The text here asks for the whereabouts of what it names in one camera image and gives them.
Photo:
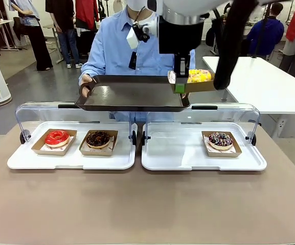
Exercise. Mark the yellow sprinkled donut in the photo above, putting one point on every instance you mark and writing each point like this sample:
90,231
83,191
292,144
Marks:
199,75

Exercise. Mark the person in dark blue hoodie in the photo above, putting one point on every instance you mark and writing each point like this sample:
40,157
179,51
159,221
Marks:
267,33

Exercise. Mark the person's right forearm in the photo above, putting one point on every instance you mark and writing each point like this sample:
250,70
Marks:
91,66

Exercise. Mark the black tripod pole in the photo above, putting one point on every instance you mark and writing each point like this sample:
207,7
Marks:
261,38

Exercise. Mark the black badge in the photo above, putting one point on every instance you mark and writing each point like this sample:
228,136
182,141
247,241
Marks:
132,60

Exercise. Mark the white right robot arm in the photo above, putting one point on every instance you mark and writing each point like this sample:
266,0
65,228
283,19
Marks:
185,7

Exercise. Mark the white socket box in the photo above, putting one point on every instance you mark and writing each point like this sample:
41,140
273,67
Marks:
282,127

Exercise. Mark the yellow frosted donut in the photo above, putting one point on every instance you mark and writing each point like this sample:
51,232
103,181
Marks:
201,88

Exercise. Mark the black clip-on device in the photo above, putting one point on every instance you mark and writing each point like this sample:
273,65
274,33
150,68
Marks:
140,33

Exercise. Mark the white display tray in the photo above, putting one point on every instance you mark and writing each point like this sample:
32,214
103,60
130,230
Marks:
178,153
22,160

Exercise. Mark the white hanging tag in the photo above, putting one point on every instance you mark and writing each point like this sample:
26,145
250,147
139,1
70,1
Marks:
132,38

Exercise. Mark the black serving tray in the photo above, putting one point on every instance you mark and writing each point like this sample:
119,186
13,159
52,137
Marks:
132,94

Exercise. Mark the red glazed donut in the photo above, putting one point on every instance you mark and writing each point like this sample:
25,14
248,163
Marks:
51,140

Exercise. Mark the person in blue shirt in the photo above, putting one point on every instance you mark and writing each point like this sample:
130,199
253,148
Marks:
116,38

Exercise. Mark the chocolate nut donut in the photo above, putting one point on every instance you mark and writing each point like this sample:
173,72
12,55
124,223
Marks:
98,139

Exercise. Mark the person's left forearm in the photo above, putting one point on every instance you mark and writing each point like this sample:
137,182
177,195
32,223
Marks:
192,61

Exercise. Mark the person's right hand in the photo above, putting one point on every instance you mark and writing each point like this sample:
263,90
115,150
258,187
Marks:
86,79

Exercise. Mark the white table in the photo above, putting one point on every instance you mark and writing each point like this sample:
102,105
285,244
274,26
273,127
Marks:
264,86

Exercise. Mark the chocolate rainbow sprinkle donut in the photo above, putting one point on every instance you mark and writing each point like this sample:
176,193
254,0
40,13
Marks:
221,139

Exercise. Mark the person in black shirt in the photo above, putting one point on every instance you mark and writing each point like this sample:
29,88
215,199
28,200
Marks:
66,40

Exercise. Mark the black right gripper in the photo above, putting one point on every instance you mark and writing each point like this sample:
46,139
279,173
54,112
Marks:
180,38

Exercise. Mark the figure in red black garment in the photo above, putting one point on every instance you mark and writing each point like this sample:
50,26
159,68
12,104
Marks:
86,12

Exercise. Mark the person's left hand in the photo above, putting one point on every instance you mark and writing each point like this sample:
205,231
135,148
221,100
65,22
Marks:
185,96

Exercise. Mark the red frosted donut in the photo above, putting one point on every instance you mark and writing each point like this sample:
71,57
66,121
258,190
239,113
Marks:
55,152

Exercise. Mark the sprinkled chocolate donut in box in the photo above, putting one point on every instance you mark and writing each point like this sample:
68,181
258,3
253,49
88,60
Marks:
236,153

